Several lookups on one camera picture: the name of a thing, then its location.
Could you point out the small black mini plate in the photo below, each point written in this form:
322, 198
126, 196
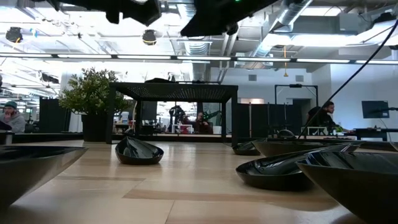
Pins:
244, 151

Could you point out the black mouse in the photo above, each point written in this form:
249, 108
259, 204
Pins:
280, 149

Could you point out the black spoon shaped mini plate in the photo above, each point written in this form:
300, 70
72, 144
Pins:
270, 177

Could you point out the large black plastic plate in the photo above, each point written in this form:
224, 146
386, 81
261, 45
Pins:
28, 174

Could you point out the background black robot arm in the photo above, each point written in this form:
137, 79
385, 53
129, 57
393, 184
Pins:
177, 113

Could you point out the black leaf shaped mini plate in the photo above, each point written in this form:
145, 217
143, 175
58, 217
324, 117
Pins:
136, 155

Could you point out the long ceiling light strip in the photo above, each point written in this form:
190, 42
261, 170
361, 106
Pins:
143, 57

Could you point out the black mesh rack table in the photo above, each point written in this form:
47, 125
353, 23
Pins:
174, 91

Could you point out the yellow hanging pendant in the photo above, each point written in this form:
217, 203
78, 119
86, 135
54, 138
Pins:
285, 74

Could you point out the green potted plant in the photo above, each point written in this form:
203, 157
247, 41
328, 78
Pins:
90, 93

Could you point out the person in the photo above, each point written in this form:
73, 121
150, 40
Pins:
323, 119
202, 126
14, 121

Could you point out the black partition panel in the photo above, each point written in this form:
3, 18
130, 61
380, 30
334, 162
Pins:
51, 115
258, 121

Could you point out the black plant pot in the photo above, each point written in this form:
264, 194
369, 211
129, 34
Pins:
93, 127

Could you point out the black domed object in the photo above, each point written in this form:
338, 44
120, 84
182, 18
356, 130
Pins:
286, 134

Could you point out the grey bin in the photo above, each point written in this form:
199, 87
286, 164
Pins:
6, 138

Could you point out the dark desk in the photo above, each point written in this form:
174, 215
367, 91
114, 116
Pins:
373, 130

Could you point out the silver ribbed ventilation duct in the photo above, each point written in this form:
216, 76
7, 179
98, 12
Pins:
197, 48

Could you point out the grey wall vent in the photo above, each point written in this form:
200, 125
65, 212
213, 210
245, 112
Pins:
299, 78
252, 77

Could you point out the black frame stand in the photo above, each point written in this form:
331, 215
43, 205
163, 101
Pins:
295, 85

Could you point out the white frame stand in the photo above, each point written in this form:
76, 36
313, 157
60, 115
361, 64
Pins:
182, 125

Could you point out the dark wall monitor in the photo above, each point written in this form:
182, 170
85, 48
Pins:
374, 109

